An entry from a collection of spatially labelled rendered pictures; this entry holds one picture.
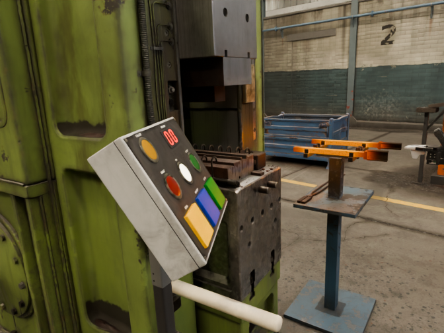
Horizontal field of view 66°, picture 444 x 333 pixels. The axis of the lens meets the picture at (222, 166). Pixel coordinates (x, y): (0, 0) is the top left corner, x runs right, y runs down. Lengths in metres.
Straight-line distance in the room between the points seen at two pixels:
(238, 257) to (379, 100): 8.01
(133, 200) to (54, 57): 0.83
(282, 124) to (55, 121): 4.27
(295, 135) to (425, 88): 4.26
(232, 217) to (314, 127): 3.95
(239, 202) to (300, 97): 8.83
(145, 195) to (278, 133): 4.78
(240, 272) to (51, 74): 0.97
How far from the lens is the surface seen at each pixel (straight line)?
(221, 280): 1.42
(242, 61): 1.30
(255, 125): 1.70
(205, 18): 1.18
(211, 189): 0.86
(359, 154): 1.64
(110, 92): 1.09
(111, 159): 0.63
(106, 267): 1.46
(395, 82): 8.95
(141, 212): 0.64
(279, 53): 10.31
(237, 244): 1.27
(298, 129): 5.17
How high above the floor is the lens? 1.29
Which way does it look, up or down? 14 degrees down
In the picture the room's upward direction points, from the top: 3 degrees counter-clockwise
